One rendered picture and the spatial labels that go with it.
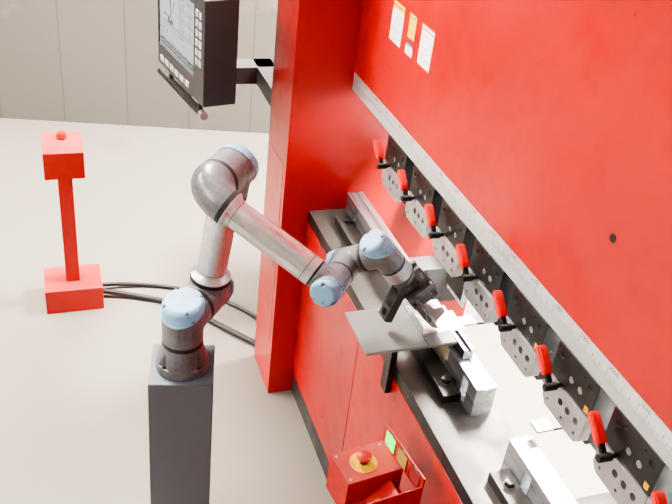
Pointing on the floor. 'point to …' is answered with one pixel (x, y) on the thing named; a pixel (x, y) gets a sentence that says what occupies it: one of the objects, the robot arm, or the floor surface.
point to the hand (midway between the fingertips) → (429, 319)
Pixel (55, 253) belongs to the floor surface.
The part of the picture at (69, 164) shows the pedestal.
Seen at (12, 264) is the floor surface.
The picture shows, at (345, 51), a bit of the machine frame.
